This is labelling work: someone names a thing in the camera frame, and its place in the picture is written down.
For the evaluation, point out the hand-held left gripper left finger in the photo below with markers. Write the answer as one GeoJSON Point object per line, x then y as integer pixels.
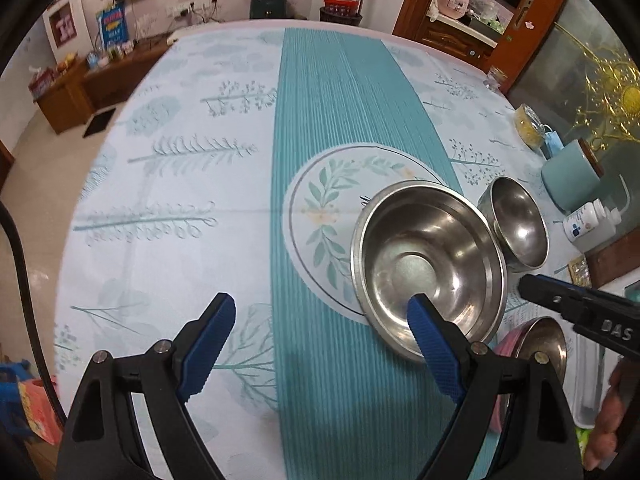
{"type": "Point", "coordinates": [207, 345]}

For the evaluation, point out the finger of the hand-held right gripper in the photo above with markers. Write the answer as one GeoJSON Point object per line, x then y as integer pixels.
{"type": "Point", "coordinates": [550, 295]}

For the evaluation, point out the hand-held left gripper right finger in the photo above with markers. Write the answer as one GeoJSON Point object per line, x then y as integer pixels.
{"type": "Point", "coordinates": [435, 345]}

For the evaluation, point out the large steel bowl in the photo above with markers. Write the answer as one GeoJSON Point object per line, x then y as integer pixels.
{"type": "Point", "coordinates": [425, 245]}

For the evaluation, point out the person's right hand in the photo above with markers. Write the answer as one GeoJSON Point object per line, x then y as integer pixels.
{"type": "Point", "coordinates": [607, 415]}

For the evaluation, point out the pill blister pack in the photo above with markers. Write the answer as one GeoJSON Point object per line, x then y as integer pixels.
{"type": "Point", "coordinates": [580, 269]}

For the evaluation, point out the pink-sided steel bowl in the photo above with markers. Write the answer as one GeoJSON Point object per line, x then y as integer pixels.
{"type": "Point", "coordinates": [545, 345]}

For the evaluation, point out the clear plastic storage box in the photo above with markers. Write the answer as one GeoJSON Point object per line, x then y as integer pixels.
{"type": "Point", "coordinates": [587, 385]}

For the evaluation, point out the small steel bowl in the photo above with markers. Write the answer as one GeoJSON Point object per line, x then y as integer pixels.
{"type": "Point", "coordinates": [520, 225]}

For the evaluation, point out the white pill bottle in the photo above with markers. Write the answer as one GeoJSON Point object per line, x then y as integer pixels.
{"type": "Point", "coordinates": [582, 222]}

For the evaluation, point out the clear squeeze bottle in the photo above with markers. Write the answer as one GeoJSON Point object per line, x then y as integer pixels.
{"type": "Point", "coordinates": [602, 234]}

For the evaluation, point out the teal canister with wooden lid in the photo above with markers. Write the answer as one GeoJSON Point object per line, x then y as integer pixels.
{"type": "Point", "coordinates": [570, 180]}

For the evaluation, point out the green packet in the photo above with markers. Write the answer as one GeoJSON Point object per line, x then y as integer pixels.
{"type": "Point", "coordinates": [582, 442]}

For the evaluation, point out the blue face mask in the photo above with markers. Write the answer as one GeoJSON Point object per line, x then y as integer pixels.
{"type": "Point", "coordinates": [552, 141]}

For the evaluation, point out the tree-print teal tablecloth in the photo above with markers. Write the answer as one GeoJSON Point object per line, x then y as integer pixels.
{"type": "Point", "coordinates": [200, 185]}

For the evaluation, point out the glass jar with yellow contents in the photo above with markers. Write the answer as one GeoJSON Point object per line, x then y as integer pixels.
{"type": "Point", "coordinates": [529, 127]}

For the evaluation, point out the blue bag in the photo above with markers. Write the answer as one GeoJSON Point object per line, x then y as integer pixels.
{"type": "Point", "coordinates": [12, 374]}

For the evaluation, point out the small clear glass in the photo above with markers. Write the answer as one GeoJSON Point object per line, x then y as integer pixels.
{"type": "Point", "coordinates": [495, 79]}

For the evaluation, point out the frosted glass door gold ornament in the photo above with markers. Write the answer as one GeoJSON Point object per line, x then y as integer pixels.
{"type": "Point", "coordinates": [575, 60]}

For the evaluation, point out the black floor mat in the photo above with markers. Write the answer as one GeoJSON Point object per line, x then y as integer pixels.
{"type": "Point", "coordinates": [99, 122]}

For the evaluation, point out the brown wooden door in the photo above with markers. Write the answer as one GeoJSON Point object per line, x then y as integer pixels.
{"type": "Point", "coordinates": [5, 165]}

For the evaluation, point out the wooden television cabinet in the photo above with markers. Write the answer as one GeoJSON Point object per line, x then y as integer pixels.
{"type": "Point", "coordinates": [115, 72]}

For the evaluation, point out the white router box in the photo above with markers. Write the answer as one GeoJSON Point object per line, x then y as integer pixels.
{"type": "Point", "coordinates": [174, 38]}

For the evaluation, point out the pink rice cooker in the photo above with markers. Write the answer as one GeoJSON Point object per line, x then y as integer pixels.
{"type": "Point", "coordinates": [454, 1]}

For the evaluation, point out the pink tissue box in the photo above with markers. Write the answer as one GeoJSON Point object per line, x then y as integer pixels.
{"type": "Point", "coordinates": [41, 82]}

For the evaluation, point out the pile of fruit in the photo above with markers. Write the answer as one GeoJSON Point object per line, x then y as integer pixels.
{"type": "Point", "coordinates": [65, 65]}

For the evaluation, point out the blue box on cabinet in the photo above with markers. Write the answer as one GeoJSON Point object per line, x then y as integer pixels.
{"type": "Point", "coordinates": [112, 22]}

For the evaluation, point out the dark basket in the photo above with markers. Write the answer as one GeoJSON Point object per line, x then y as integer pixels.
{"type": "Point", "coordinates": [340, 19]}

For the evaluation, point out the dark green air fryer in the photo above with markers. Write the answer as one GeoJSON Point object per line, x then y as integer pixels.
{"type": "Point", "coordinates": [270, 4]}

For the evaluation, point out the red lidded plastic container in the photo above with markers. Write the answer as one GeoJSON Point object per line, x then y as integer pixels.
{"type": "Point", "coordinates": [340, 6]}

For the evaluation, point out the wall power outlets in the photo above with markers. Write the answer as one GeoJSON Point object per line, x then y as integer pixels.
{"type": "Point", "coordinates": [192, 6]}

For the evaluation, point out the white wall shelf unit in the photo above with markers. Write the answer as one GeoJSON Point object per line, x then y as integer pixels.
{"type": "Point", "coordinates": [62, 22]}

